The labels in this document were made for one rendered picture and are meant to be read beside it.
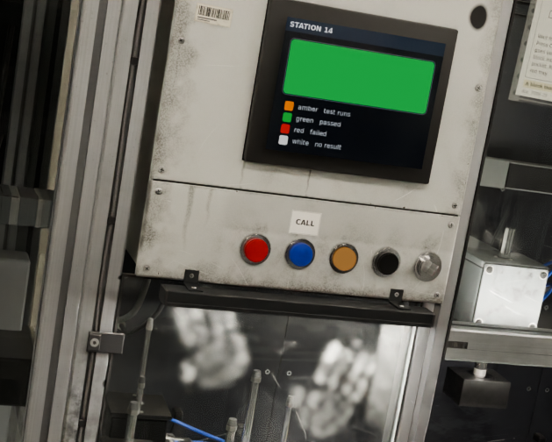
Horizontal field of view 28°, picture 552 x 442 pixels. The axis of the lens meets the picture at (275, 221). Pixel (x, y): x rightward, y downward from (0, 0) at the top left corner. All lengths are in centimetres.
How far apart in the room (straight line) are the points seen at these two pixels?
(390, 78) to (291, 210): 21
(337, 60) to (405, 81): 9
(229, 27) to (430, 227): 38
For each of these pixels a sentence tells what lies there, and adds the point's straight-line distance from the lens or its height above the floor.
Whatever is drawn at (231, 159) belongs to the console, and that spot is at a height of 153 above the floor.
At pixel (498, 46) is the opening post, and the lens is 148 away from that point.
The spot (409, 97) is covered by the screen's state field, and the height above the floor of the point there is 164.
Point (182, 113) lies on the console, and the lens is 133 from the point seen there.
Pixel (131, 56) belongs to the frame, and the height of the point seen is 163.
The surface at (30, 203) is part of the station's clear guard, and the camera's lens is 135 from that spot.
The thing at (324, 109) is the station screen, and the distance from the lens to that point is 135.
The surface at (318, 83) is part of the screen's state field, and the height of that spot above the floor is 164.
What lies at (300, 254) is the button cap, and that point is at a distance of 139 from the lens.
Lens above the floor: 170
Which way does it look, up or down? 10 degrees down
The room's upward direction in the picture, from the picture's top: 10 degrees clockwise
